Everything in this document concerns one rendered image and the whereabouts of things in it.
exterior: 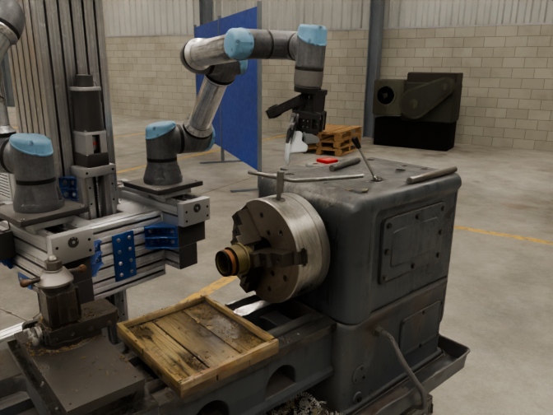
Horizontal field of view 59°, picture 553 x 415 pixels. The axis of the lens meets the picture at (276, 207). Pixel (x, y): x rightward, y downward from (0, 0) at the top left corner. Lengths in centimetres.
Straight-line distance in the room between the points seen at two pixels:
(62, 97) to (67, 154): 20
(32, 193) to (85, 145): 29
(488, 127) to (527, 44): 172
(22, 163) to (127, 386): 83
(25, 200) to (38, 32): 56
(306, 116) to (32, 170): 86
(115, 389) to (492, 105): 1067
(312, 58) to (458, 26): 1024
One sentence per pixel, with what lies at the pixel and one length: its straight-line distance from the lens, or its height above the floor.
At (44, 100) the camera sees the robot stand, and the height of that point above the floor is 149.
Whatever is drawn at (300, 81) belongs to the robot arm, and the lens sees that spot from 130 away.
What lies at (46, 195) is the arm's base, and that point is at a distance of 169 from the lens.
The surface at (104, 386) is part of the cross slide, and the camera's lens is 114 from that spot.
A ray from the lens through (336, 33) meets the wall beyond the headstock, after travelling 1237.
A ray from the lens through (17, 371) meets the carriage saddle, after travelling 137.
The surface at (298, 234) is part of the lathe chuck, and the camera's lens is 134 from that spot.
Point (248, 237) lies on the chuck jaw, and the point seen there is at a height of 113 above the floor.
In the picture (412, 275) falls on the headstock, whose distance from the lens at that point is 173.
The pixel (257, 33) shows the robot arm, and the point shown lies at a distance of 132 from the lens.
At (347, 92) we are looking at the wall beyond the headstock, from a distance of 1222.
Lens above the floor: 161
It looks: 16 degrees down
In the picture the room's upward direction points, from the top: 1 degrees clockwise
